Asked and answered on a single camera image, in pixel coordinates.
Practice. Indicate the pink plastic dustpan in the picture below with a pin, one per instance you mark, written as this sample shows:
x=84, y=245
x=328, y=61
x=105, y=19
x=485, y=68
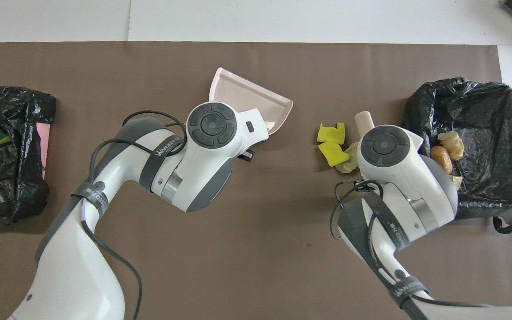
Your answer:
x=247, y=95

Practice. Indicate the brown bread roll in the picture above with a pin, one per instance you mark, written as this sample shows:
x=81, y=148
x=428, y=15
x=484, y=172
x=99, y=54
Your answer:
x=442, y=159

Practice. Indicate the black bag covered bin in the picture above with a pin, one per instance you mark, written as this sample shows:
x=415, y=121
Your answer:
x=487, y=124

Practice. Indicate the sliced bread piece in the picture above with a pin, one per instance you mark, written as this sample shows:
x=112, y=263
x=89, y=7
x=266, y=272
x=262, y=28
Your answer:
x=456, y=182

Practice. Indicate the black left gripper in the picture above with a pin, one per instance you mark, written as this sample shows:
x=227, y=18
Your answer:
x=247, y=155

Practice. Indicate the brown paper table mat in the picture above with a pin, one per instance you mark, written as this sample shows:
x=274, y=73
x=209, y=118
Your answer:
x=260, y=244

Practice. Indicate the yellow sponge green backed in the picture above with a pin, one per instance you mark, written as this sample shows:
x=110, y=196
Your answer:
x=332, y=153

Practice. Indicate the tan worn sponge piece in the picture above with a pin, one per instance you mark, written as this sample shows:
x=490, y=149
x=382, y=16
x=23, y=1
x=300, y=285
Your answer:
x=349, y=162

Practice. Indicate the right black bag bin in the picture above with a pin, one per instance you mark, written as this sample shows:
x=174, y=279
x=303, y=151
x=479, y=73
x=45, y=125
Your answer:
x=7, y=178

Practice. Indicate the notched yellow sponge piece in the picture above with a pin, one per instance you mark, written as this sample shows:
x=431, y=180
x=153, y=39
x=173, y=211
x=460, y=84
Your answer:
x=329, y=134

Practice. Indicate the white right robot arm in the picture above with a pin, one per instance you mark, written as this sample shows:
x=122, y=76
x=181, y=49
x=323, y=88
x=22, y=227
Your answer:
x=407, y=186

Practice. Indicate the striped croissant bread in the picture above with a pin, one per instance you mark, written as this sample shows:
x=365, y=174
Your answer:
x=452, y=144

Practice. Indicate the pink plastic bin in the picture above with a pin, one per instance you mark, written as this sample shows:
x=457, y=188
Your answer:
x=43, y=146

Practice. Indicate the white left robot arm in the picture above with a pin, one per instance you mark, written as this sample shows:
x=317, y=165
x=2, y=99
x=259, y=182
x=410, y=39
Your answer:
x=78, y=266

